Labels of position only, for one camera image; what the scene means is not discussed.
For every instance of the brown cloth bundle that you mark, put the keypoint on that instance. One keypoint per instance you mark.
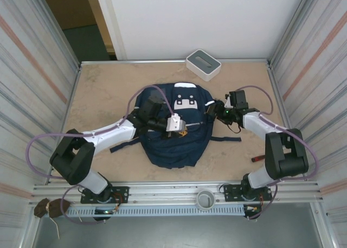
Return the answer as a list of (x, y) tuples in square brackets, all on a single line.
[(54, 208)]

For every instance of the thin aluminium frame rail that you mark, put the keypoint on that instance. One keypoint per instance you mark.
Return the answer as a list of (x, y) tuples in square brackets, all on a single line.
[(244, 60)]

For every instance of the white grey tissue box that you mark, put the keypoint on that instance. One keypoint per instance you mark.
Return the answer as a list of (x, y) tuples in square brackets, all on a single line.
[(203, 64)]

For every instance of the aluminium side frame rail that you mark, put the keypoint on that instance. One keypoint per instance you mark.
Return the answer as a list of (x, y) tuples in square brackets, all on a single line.
[(65, 117), (287, 117)]

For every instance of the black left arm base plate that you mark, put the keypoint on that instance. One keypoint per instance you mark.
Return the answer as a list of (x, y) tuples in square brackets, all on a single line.
[(122, 193)]

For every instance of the brown wooden door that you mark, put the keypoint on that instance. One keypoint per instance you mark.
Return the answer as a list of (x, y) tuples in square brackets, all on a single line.
[(67, 9)]

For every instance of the navy blue backpack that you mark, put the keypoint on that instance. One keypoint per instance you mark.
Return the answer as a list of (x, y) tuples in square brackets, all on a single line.
[(176, 153)]

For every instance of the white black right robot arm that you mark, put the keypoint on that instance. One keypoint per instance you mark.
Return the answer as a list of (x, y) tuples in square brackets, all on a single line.
[(260, 126)]

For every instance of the long aluminium frame rail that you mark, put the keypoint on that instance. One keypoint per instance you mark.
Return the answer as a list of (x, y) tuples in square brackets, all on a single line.
[(168, 189)]

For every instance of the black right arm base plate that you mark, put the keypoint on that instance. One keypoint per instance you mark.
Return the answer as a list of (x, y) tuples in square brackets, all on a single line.
[(230, 192)]

